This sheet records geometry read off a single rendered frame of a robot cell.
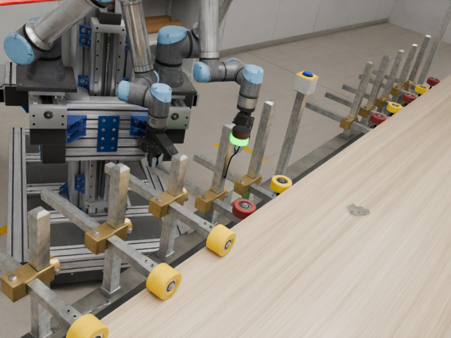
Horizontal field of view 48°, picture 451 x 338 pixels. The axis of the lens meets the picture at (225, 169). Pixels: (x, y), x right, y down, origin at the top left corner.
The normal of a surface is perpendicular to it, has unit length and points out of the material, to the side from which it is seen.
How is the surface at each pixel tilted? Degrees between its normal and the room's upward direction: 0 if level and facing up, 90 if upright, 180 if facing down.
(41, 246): 90
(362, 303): 0
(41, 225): 90
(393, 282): 0
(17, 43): 95
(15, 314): 0
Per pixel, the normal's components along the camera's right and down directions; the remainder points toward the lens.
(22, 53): -0.32, 0.52
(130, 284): 0.18, -0.84
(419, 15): -0.65, 0.29
